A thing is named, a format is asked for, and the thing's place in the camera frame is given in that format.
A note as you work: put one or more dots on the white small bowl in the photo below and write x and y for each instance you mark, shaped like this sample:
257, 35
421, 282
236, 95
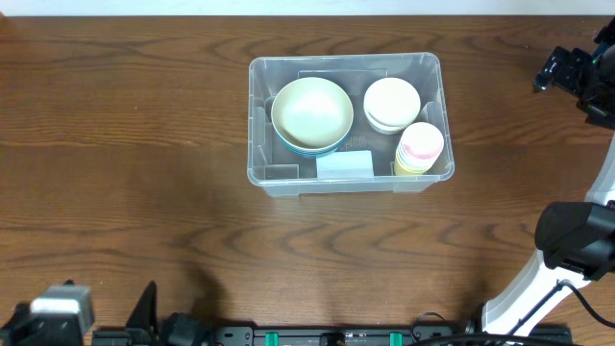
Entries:
392, 102

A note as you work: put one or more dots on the blue bowl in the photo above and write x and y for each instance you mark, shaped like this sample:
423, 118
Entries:
312, 153

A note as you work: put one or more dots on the clear plastic storage bin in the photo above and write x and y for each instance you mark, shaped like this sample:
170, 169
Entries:
364, 161

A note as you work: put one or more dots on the pink plastic cup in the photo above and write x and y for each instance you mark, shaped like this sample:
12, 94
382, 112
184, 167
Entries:
422, 141

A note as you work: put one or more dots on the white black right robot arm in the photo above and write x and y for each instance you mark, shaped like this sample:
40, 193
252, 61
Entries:
574, 240

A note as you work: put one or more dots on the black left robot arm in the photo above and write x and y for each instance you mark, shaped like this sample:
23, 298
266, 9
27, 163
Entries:
177, 322

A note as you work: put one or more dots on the yellow plastic cup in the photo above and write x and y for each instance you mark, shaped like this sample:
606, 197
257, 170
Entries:
401, 170

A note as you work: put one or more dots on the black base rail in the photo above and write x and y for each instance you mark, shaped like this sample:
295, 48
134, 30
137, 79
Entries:
419, 335

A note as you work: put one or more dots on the cream large bowl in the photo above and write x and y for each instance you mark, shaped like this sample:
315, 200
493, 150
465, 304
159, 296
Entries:
312, 113

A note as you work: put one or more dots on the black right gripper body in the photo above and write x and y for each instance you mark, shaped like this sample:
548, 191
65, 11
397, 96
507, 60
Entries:
566, 70

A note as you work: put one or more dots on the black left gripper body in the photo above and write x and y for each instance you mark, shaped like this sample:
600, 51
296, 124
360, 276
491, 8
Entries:
145, 309

